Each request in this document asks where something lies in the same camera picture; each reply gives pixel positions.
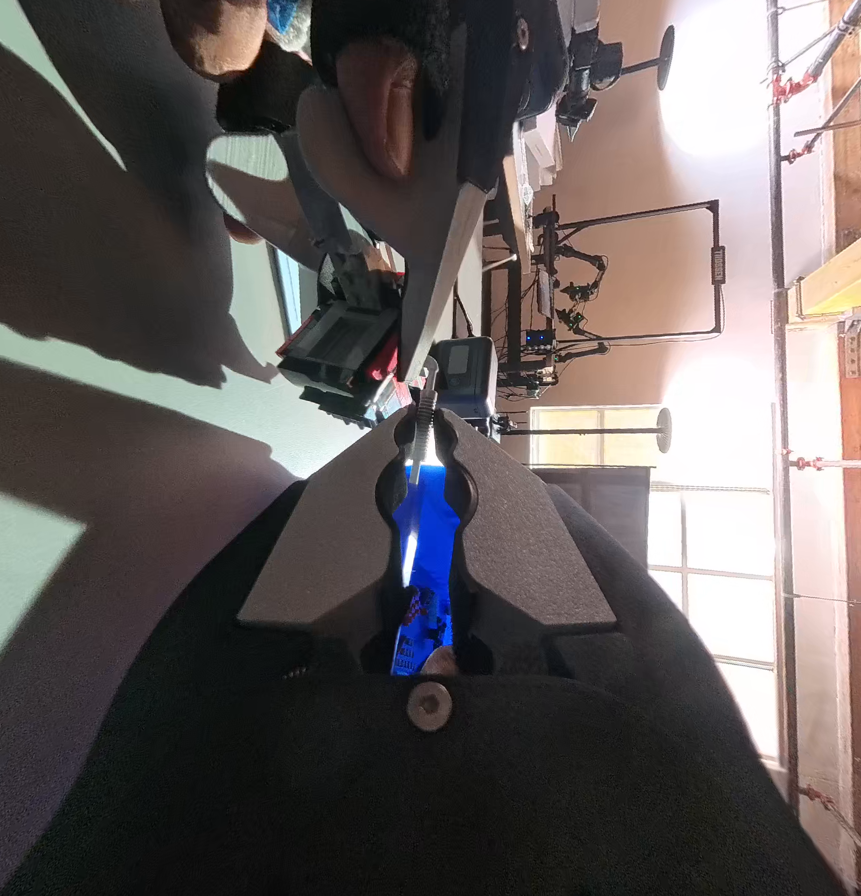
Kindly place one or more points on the blue plastic bin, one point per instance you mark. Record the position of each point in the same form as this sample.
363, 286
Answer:
430, 518

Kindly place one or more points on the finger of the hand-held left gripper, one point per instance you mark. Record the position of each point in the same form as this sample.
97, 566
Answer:
437, 280
325, 203

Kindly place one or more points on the person's left hand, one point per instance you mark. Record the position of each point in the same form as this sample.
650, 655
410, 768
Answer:
381, 112

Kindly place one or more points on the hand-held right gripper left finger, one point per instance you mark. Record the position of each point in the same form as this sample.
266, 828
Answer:
318, 553

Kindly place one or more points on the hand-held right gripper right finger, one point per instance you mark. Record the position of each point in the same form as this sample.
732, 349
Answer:
535, 553

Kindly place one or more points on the black camera on stand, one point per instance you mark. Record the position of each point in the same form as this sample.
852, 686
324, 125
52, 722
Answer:
584, 91

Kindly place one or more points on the black rectangular metal frame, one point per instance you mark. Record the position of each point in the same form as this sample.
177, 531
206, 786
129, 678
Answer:
717, 266

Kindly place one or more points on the grey metal scaffold pole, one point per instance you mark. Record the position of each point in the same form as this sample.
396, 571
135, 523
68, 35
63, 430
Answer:
780, 350

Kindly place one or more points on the bright window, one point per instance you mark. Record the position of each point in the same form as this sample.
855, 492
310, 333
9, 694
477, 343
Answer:
717, 525

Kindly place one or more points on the toy brick vehicle model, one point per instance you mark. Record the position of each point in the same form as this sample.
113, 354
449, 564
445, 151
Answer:
339, 350

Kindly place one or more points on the grey toy spring shock piece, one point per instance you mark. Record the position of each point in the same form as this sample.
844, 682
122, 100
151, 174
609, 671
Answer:
425, 409

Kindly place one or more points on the wooden post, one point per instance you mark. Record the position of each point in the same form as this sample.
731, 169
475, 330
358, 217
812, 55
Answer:
857, 490

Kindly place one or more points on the white desk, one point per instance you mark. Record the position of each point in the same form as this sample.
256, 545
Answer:
25, 553

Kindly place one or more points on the person's right hand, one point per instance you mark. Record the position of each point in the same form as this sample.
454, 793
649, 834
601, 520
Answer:
441, 661

